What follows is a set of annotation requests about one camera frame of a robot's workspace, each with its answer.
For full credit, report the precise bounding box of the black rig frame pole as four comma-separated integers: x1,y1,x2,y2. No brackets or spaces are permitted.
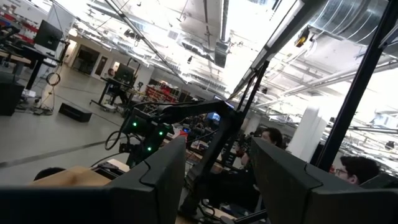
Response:
315,0,398,172

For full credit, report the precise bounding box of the red storage shelf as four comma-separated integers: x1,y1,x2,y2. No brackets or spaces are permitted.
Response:
145,81,181,103

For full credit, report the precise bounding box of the black cabinet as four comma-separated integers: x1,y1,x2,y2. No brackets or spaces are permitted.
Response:
0,72,25,117

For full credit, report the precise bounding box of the black computer monitor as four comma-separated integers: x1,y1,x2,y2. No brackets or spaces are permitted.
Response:
113,63,135,83
33,19,64,52

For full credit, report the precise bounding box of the silver ventilation duct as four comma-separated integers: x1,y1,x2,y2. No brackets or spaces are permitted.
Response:
307,0,391,44

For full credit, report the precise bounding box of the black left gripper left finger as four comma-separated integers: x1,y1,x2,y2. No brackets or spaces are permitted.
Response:
0,136,187,224

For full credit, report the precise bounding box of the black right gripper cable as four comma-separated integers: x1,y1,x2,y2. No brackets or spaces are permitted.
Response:
104,129,131,152

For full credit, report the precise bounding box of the rig light bar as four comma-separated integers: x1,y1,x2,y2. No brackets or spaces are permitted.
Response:
228,0,308,100

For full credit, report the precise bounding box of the black standing desk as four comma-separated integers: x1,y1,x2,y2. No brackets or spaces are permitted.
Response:
90,77,134,113

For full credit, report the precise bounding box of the person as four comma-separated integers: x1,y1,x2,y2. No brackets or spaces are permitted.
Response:
241,126,285,167
107,68,129,105
334,155,382,186

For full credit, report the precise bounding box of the black office desk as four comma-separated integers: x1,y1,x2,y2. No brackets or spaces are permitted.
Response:
0,42,68,91

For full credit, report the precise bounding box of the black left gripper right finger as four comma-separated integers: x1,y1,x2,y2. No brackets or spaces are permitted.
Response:
250,138,398,224

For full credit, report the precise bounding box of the black floor box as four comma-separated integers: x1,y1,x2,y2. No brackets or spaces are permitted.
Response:
58,102,93,123

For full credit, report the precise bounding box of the black metal table frame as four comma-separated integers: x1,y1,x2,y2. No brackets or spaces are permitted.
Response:
90,160,127,181

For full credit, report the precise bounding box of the hanging black cable ring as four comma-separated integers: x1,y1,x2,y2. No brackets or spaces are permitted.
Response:
45,72,62,86

